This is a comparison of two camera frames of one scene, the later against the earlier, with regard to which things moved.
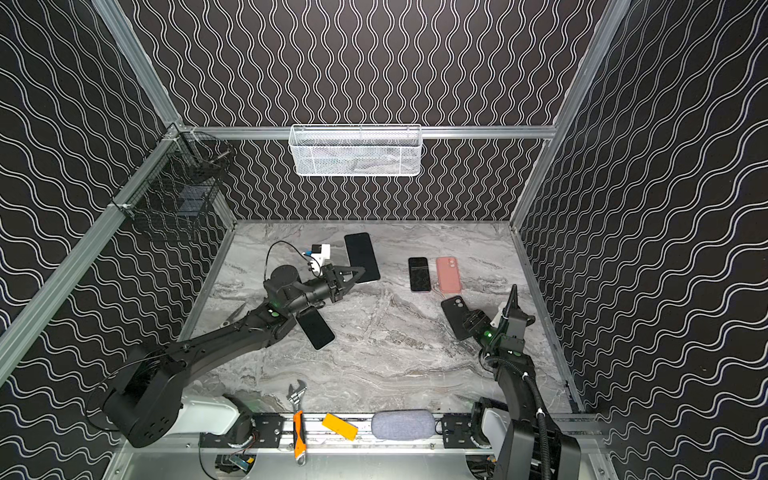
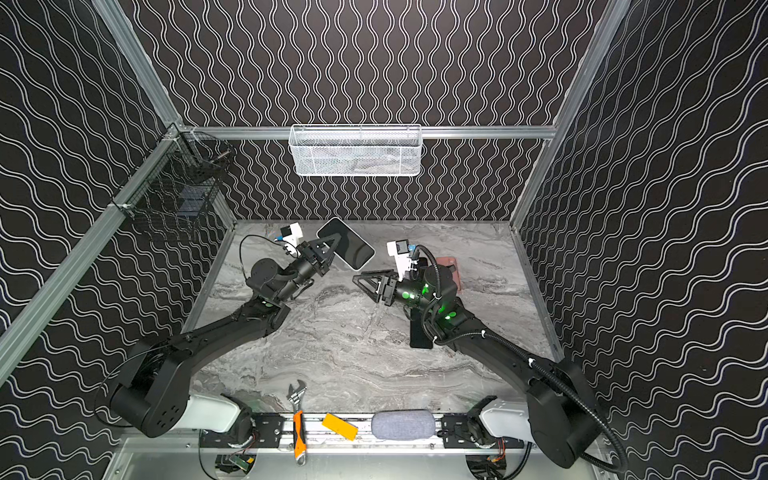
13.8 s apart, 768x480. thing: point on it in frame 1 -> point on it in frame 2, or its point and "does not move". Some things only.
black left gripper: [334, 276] -> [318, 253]
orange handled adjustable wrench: [300, 439] does not move
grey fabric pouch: [401, 425] does not move
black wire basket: [184, 184] does not move
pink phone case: [449, 275] does not move
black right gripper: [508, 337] -> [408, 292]
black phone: [361, 256] -> [418, 336]
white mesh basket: [355, 150] does not move
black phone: [314, 327] -> [351, 248]
